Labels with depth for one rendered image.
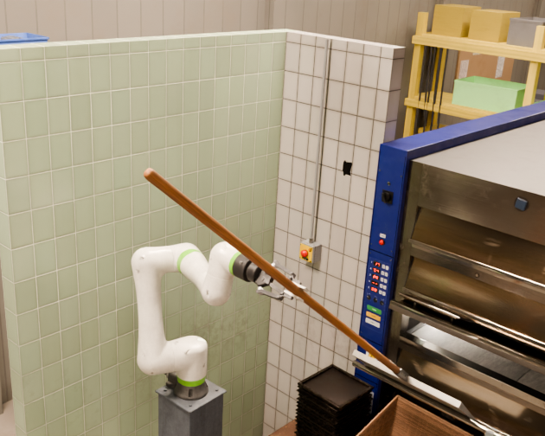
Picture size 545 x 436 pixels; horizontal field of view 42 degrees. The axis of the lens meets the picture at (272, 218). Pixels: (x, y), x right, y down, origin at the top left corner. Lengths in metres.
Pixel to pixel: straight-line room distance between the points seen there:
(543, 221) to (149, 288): 1.66
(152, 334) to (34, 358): 0.62
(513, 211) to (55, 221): 1.96
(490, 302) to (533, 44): 4.23
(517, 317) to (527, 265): 0.25
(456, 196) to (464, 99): 4.30
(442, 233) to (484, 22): 4.34
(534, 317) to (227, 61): 1.85
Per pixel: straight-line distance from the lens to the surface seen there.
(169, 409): 3.18
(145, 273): 2.91
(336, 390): 3.78
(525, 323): 3.37
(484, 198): 3.29
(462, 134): 3.87
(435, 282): 3.54
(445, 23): 7.75
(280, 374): 4.47
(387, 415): 3.89
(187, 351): 3.01
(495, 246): 3.33
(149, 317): 2.95
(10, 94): 2.91
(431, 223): 3.47
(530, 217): 3.22
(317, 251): 3.88
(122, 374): 3.70
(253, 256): 2.10
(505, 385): 3.55
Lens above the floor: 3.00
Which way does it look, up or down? 21 degrees down
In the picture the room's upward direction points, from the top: 3 degrees clockwise
